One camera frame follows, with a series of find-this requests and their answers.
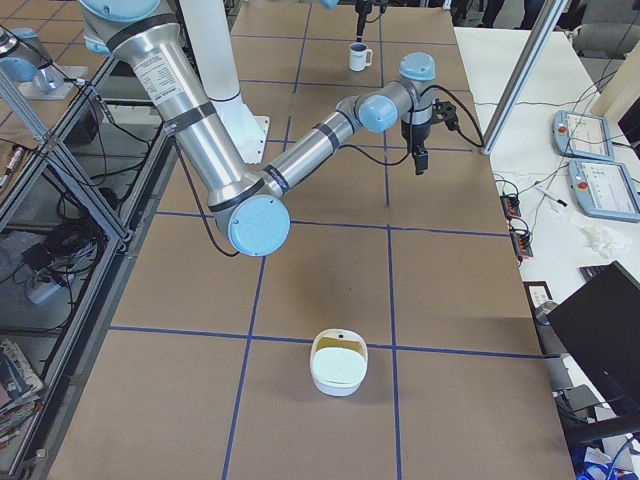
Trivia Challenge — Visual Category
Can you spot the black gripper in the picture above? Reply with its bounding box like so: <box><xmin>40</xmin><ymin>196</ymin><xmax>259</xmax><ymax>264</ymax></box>
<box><xmin>355</xmin><ymin>0</ymin><xmax>388</xmax><ymax>42</ymax></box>
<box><xmin>405</xmin><ymin>120</ymin><xmax>431</xmax><ymax>175</ymax></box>

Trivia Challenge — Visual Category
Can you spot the white mug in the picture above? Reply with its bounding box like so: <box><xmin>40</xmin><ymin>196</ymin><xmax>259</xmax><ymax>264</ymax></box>
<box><xmin>348</xmin><ymin>42</ymin><xmax>373</xmax><ymax>72</ymax></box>

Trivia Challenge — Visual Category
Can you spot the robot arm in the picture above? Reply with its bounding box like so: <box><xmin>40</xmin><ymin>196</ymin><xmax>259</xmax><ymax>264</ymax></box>
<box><xmin>82</xmin><ymin>1</ymin><xmax>436</xmax><ymax>256</ymax></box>
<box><xmin>320</xmin><ymin>0</ymin><xmax>389</xmax><ymax>42</ymax></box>

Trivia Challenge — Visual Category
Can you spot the left orange connector box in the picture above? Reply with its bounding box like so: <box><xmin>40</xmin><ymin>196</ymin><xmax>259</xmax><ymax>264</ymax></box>
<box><xmin>500</xmin><ymin>194</ymin><xmax>521</xmax><ymax>219</ymax></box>

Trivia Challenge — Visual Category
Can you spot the orange connector box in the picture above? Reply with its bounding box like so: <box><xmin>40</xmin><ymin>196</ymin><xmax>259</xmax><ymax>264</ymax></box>
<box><xmin>509</xmin><ymin>226</ymin><xmax>533</xmax><ymax>262</ymax></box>
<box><xmin>500</xmin><ymin>194</ymin><xmax>521</xmax><ymax>219</ymax></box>

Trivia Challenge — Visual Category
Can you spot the black white marker pen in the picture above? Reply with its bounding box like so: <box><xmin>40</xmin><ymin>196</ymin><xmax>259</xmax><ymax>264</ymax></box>
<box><xmin>534</xmin><ymin>183</ymin><xmax>567</xmax><ymax>208</ymax></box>

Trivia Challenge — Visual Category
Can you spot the right orange connector box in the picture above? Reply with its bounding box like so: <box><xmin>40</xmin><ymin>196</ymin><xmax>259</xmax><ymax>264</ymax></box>
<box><xmin>509</xmin><ymin>226</ymin><xmax>533</xmax><ymax>262</ymax></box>

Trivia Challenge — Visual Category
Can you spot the upper teach pendant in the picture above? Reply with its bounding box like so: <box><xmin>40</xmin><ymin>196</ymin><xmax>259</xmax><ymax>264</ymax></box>
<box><xmin>551</xmin><ymin>110</ymin><xmax>615</xmax><ymax>161</ymax></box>

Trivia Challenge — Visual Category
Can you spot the teach pendant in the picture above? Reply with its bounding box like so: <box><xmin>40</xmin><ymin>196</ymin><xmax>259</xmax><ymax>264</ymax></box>
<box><xmin>568</xmin><ymin>159</ymin><xmax>639</xmax><ymax>223</ymax></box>
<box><xmin>551</xmin><ymin>110</ymin><xmax>615</xmax><ymax>161</ymax></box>

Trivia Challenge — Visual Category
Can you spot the lower teach pendant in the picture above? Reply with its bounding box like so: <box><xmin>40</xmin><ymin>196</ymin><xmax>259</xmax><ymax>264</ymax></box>
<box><xmin>568</xmin><ymin>159</ymin><xmax>639</xmax><ymax>223</ymax></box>

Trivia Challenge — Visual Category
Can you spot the crumpled white tissue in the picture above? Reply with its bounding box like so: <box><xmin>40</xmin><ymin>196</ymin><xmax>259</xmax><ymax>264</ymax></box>
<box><xmin>580</xmin><ymin>225</ymin><xmax>632</xmax><ymax>258</ymax></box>

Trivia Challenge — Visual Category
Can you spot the black laptop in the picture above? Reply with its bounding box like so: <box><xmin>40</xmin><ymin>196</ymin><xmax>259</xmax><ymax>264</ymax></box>
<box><xmin>547</xmin><ymin>261</ymin><xmax>639</xmax><ymax>415</ymax></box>

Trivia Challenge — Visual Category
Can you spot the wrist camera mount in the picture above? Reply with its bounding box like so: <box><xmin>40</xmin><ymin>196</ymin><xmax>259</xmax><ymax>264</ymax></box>
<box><xmin>431</xmin><ymin>100</ymin><xmax>459</xmax><ymax>131</ymax></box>

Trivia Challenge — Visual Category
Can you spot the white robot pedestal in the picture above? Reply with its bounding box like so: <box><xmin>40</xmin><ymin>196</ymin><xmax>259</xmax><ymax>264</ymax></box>
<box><xmin>180</xmin><ymin>0</ymin><xmax>270</xmax><ymax>164</ymax></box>

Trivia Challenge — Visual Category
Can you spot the aluminium frame post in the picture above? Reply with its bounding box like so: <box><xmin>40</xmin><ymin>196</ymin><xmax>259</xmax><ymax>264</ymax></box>
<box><xmin>481</xmin><ymin>0</ymin><xmax>568</xmax><ymax>155</ymax></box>

